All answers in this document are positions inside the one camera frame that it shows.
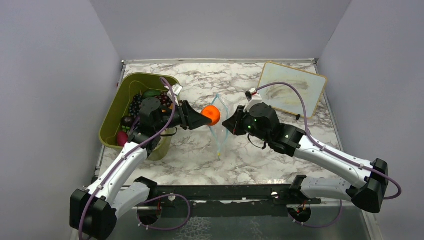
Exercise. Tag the red toy fruit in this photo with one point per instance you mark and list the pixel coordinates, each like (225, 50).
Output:
(121, 138)

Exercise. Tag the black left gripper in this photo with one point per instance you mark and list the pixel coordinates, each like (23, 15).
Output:
(190, 119)

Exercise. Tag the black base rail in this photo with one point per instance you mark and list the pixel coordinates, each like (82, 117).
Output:
(219, 201)

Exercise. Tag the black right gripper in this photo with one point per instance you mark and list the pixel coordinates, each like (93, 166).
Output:
(234, 123)

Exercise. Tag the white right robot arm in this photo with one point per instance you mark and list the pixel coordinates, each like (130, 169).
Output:
(362, 182)

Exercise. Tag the clear zip top bag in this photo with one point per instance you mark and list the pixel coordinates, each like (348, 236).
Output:
(220, 134)

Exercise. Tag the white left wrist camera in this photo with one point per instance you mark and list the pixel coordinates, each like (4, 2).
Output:
(174, 92)

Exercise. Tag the orange toy fruit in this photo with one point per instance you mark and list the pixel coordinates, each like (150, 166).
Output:
(213, 113)

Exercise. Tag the olive green plastic bin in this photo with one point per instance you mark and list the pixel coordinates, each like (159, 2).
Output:
(135, 83)

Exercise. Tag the green toy cucumber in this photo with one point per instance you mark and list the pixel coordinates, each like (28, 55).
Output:
(151, 93)

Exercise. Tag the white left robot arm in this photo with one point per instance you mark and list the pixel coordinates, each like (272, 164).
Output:
(94, 211)

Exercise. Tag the dark purple toy grapes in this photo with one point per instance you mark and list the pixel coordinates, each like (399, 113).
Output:
(136, 104)

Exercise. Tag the yellow framed whiteboard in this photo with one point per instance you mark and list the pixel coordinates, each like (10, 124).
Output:
(276, 86)

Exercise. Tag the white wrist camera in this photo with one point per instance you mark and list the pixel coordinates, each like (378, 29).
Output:
(253, 98)
(174, 92)

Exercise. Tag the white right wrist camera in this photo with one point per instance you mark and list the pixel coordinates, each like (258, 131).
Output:
(253, 98)

